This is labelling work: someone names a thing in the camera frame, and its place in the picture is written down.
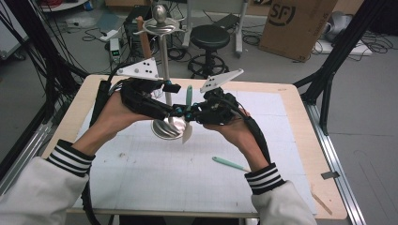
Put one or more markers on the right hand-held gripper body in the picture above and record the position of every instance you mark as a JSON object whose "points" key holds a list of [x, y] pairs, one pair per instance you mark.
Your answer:
{"points": [[219, 109]]}

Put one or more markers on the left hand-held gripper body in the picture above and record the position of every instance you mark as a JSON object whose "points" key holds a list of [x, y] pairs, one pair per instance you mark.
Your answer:
{"points": [[140, 97]]}

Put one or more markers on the steel utensil stand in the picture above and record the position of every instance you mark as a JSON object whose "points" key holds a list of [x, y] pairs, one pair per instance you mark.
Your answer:
{"points": [[164, 129]]}

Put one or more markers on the person's right hand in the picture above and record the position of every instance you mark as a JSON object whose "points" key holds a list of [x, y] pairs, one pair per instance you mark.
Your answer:
{"points": [[236, 131]]}

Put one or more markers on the person's left hand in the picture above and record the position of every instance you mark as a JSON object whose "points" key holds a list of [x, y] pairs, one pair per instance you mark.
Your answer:
{"points": [[114, 115]]}

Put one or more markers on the small power supply unit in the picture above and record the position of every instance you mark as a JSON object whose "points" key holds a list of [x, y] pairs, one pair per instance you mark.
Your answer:
{"points": [[115, 47]]}

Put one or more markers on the black computer tower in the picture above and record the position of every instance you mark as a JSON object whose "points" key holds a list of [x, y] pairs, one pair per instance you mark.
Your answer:
{"points": [[131, 37]]}

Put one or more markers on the black round stool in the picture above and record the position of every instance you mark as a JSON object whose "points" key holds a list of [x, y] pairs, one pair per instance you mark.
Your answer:
{"points": [[209, 37]]}

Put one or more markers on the white grid mat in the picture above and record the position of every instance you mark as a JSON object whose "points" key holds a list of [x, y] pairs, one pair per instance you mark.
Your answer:
{"points": [[156, 175]]}

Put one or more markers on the white power strip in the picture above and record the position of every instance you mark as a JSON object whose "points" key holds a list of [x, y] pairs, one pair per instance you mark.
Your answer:
{"points": [[109, 35]]}

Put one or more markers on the black flat device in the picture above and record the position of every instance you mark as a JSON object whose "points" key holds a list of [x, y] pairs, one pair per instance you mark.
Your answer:
{"points": [[228, 21]]}

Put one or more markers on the brown cardboard box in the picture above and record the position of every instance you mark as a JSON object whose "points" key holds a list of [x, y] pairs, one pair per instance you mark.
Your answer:
{"points": [[297, 31]]}

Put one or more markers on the white round table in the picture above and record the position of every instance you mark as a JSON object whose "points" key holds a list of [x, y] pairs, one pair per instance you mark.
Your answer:
{"points": [[62, 7]]}

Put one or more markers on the grey tape piece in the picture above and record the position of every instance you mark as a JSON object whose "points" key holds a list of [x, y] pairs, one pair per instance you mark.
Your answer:
{"points": [[330, 175]]}

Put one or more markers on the white board panel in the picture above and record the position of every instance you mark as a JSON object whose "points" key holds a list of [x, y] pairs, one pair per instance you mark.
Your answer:
{"points": [[9, 40]]}

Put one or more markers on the grey bag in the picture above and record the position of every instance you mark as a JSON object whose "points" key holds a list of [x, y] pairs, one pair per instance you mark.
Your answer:
{"points": [[339, 23]]}

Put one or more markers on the white floor board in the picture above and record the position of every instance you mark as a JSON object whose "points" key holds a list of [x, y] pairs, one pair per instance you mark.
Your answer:
{"points": [[359, 50]]}

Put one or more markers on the black metal frame post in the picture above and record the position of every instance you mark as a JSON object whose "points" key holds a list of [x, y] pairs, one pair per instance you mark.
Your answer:
{"points": [[331, 62]]}

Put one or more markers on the aluminium rail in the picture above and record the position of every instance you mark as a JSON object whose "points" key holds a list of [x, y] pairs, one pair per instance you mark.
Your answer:
{"points": [[18, 162], [344, 187]]}

